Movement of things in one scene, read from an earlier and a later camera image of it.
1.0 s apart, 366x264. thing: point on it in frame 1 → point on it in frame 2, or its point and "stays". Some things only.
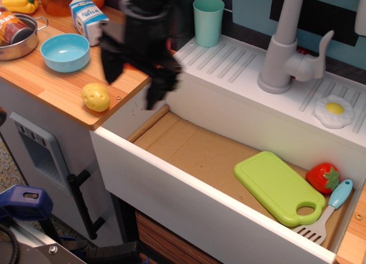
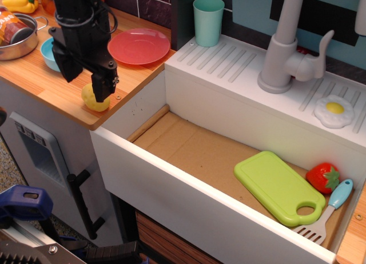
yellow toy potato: x=95 y=97 stays
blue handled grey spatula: x=314 y=231 stays
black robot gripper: x=143 y=42 → x=90 y=42
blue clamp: x=26 y=203 stays
